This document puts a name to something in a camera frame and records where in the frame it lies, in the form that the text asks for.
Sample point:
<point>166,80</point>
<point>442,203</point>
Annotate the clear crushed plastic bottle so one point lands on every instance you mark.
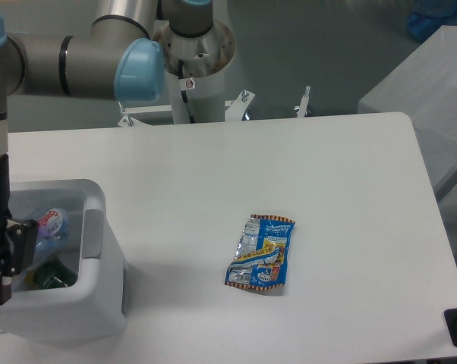
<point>53,232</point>

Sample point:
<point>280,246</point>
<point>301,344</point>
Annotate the blue object at top right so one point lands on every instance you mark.
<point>426,17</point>

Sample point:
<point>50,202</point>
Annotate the green bottle in trash can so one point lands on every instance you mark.
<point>53,274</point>

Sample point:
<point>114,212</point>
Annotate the white plastic trash can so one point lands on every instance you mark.
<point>92,307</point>

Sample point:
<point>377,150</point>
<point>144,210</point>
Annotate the blue snack wrapper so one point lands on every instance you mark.
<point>261,257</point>

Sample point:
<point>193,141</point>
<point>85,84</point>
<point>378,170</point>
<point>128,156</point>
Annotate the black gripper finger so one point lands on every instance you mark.
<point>17,248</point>

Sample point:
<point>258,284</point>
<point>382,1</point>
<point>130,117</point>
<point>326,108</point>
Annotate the grey covered side table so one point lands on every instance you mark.
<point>424,87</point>

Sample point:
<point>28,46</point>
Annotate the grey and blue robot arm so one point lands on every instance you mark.
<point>119,60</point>

